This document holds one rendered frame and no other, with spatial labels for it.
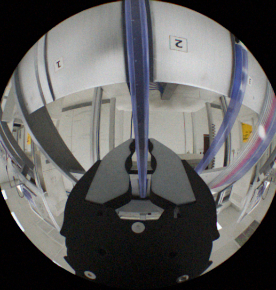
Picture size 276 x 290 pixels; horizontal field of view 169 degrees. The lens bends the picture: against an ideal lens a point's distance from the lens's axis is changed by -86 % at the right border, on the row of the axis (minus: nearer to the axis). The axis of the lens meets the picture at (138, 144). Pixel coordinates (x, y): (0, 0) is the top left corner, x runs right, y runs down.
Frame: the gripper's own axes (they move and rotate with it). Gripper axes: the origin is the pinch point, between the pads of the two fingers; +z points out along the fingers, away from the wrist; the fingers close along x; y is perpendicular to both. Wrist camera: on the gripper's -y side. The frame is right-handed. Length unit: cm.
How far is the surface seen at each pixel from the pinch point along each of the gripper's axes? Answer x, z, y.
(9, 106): -43.2, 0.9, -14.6
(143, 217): 0.3, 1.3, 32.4
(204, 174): 14.8, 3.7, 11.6
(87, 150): -115, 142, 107
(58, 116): -96, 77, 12
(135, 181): -1.7, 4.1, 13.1
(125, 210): -5.8, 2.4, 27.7
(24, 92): -17.4, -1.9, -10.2
